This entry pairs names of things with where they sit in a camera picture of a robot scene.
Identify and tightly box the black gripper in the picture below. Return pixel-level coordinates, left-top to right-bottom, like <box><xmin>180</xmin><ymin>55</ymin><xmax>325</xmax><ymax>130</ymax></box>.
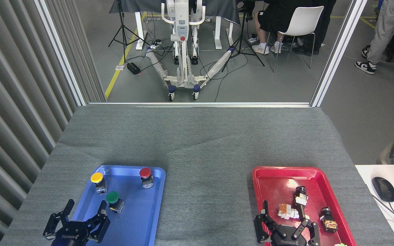
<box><xmin>254</xmin><ymin>200</ymin><xmax>321</xmax><ymax>246</ymax></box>
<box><xmin>43</xmin><ymin>199</ymin><xmax>111</xmax><ymax>246</ymax></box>

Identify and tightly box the green push button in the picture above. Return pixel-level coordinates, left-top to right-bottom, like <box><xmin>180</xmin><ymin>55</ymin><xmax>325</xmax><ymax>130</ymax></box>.
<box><xmin>106</xmin><ymin>191</ymin><xmax>125</xmax><ymax>214</ymax></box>

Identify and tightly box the yellow push button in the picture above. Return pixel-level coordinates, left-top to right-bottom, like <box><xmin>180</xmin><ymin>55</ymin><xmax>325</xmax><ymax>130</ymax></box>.
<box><xmin>91</xmin><ymin>172</ymin><xmax>107</xmax><ymax>195</ymax></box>

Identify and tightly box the red push button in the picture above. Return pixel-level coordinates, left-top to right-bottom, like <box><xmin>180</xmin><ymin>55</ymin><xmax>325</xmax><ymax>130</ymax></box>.
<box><xmin>139</xmin><ymin>167</ymin><xmax>154</xmax><ymax>189</ymax></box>

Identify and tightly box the red plastic tray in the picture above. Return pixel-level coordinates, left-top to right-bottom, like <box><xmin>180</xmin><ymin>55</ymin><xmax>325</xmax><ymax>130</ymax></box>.
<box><xmin>252</xmin><ymin>166</ymin><xmax>357</xmax><ymax>246</ymax></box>

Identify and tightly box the blue plastic tray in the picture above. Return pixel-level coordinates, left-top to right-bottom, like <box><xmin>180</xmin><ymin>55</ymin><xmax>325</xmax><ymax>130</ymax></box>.
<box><xmin>70</xmin><ymin>165</ymin><xmax>166</xmax><ymax>246</ymax></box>

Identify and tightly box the black computer mouse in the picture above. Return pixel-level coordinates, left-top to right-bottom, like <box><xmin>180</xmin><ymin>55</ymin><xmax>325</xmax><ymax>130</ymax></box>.
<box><xmin>371</xmin><ymin>177</ymin><xmax>394</xmax><ymax>202</ymax></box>

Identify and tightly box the grey felt table cover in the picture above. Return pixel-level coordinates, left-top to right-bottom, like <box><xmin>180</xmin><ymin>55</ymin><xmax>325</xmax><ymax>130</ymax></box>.
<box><xmin>0</xmin><ymin>105</ymin><xmax>394</xmax><ymax>246</ymax></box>

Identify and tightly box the black power box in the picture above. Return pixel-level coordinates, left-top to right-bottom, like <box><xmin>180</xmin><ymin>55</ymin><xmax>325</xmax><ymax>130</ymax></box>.
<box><xmin>126</xmin><ymin>62</ymin><xmax>141</xmax><ymax>75</ymax></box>

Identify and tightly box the black tripod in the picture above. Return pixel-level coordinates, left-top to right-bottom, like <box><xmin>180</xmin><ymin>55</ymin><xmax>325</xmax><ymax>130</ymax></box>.
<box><xmin>222</xmin><ymin>10</ymin><xmax>265</xmax><ymax>72</ymax></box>
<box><xmin>108</xmin><ymin>0</ymin><xmax>149</xmax><ymax>64</ymax></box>

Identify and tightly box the white chair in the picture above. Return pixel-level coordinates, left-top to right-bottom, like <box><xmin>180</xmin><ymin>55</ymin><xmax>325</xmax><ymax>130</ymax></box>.
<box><xmin>264</xmin><ymin>6</ymin><xmax>324</xmax><ymax>73</ymax></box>

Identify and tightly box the white wheeled stand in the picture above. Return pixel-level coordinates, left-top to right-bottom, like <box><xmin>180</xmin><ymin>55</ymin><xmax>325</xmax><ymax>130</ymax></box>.
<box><xmin>145</xmin><ymin>0</ymin><xmax>236</xmax><ymax>101</ymax></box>

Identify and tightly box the white and orange switch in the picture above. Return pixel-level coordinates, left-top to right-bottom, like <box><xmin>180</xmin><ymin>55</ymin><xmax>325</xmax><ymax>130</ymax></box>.
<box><xmin>278</xmin><ymin>203</ymin><xmax>301</xmax><ymax>220</ymax></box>

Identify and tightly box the black knob switch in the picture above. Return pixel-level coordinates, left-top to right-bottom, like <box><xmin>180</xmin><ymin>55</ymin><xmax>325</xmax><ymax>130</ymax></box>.
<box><xmin>293</xmin><ymin>186</ymin><xmax>309</xmax><ymax>208</ymax></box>

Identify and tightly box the black and orange switch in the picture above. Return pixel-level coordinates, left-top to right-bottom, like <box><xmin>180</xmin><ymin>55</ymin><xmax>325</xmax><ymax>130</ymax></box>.
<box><xmin>320</xmin><ymin>207</ymin><xmax>338</xmax><ymax>233</ymax></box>

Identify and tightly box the black mouse cable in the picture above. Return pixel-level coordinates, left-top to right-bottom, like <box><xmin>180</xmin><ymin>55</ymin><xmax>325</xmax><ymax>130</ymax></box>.
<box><xmin>370</xmin><ymin>193</ymin><xmax>394</xmax><ymax>229</ymax></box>

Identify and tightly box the silver rail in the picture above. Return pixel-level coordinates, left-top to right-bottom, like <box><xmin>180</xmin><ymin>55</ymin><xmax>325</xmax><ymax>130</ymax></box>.
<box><xmin>88</xmin><ymin>102</ymin><xmax>312</xmax><ymax>108</ymax></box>

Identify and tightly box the silver post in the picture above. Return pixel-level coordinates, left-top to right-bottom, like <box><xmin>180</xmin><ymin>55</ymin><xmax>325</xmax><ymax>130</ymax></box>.
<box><xmin>311</xmin><ymin>0</ymin><xmax>368</xmax><ymax>107</ymax></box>
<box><xmin>35</xmin><ymin>0</ymin><xmax>88</xmax><ymax>106</ymax></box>

